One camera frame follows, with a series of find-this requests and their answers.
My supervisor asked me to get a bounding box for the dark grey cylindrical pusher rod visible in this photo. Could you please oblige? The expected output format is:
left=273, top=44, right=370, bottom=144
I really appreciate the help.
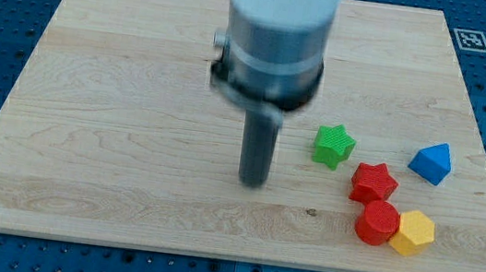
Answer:
left=239, top=111, right=279, bottom=188

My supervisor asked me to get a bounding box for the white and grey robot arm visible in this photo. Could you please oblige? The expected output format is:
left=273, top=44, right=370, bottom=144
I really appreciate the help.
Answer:
left=210, top=0, right=340, bottom=188

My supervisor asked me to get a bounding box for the green star block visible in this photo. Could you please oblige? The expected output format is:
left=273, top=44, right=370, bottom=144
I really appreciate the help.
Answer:
left=311, top=124, right=357, bottom=171

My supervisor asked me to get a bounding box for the red star block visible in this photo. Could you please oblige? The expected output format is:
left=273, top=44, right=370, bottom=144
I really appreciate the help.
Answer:
left=348, top=162, right=398, bottom=204

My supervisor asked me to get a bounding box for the yellow hexagon block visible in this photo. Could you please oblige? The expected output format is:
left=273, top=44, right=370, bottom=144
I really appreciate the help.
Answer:
left=388, top=210, right=436, bottom=256

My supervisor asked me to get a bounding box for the light wooden board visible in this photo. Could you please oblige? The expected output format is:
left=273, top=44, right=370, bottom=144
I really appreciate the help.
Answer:
left=0, top=0, right=486, bottom=272

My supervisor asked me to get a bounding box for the red cylinder block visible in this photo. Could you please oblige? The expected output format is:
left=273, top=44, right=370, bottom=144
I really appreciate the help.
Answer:
left=354, top=200, right=400, bottom=246

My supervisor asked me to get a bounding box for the blue pentagon block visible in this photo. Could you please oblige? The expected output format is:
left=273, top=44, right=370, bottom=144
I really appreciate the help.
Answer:
left=408, top=143, right=452, bottom=186

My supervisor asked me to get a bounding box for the white fiducial marker tag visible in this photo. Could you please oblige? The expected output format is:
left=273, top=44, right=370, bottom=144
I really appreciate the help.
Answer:
left=454, top=28, right=486, bottom=53

